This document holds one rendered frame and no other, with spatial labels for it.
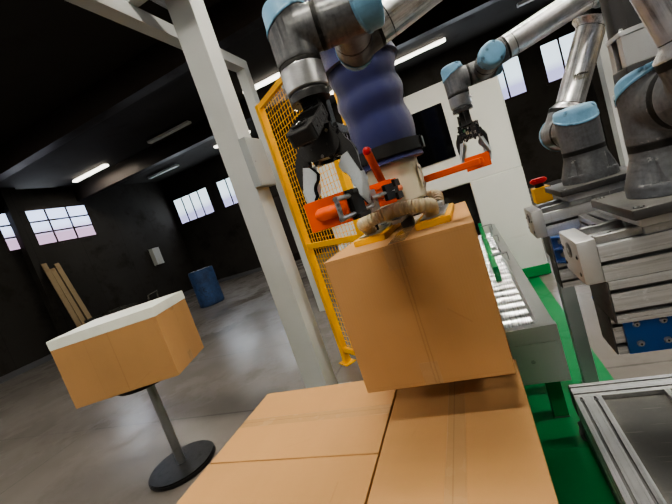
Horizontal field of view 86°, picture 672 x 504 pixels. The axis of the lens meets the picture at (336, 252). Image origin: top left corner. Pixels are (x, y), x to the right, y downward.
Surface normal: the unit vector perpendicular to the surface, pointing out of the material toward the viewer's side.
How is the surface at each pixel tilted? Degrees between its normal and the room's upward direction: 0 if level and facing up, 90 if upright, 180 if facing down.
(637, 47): 90
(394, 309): 90
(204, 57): 90
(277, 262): 90
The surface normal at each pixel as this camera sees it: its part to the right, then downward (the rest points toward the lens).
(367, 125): -0.58, 0.01
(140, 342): 0.02, 0.11
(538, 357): -0.31, 0.22
